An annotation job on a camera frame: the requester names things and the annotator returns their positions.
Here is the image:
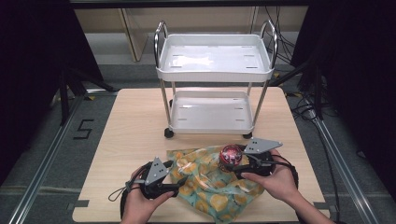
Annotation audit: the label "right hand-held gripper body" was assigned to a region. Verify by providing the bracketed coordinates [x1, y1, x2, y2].
[242, 137, 283, 176]

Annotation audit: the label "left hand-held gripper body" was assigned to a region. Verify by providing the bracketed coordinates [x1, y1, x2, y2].
[134, 157, 171, 200]

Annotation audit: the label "red can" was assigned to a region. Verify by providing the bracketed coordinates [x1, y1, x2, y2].
[219, 144, 244, 173]

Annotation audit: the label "person's right hand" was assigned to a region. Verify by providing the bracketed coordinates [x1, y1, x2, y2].
[241, 149, 298, 203]

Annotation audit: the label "person's left hand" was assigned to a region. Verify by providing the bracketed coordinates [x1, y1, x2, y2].
[120, 166, 176, 224]

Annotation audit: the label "black metal stand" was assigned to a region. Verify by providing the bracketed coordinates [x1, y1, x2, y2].
[269, 59, 325, 120]
[59, 66, 118, 126]

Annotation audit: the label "black tape strip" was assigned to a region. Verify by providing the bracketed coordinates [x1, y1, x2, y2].
[66, 200, 90, 211]

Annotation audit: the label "white two-tier cart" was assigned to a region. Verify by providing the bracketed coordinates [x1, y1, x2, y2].
[153, 19, 279, 140]

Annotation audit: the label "black curtain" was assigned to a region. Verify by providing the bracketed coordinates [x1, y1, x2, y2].
[0, 0, 105, 186]
[290, 0, 396, 200]

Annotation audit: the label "beige wooden cabinet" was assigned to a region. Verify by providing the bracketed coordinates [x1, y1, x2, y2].
[74, 6, 310, 63]

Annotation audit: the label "black wrist strap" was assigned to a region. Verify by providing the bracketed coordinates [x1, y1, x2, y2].
[274, 154, 300, 189]
[120, 183, 132, 219]

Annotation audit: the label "grey cord loop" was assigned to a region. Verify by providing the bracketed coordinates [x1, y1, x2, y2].
[107, 181, 138, 203]

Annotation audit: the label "black floor cables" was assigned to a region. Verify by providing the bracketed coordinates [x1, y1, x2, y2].
[286, 88, 320, 123]

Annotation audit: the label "aluminium floor rail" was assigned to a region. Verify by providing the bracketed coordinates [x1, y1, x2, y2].
[306, 99, 381, 224]
[7, 89, 118, 224]

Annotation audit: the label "hanging black cables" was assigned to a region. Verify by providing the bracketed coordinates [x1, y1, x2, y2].
[263, 6, 297, 65]

